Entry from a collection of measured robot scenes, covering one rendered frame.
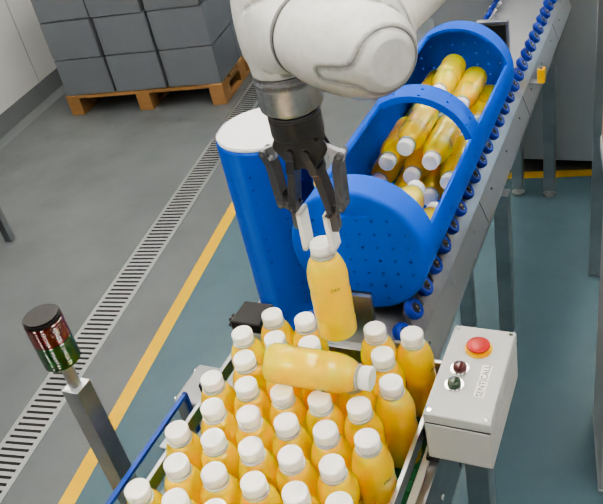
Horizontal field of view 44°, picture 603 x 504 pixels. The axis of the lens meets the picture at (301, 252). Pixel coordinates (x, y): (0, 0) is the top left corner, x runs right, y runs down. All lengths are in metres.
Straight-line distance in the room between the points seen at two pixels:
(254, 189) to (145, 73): 3.23
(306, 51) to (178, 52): 4.30
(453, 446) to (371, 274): 0.46
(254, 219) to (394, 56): 1.45
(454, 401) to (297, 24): 0.60
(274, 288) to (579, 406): 1.06
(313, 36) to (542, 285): 2.37
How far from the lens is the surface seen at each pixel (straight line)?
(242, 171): 2.14
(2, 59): 5.85
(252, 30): 0.96
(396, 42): 0.82
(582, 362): 2.80
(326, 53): 0.83
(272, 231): 2.22
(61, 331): 1.29
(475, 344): 1.23
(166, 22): 5.10
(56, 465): 2.91
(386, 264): 1.48
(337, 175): 1.07
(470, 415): 1.14
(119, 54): 5.35
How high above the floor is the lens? 1.95
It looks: 34 degrees down
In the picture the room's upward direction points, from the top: 13 degrees counter-clockwise
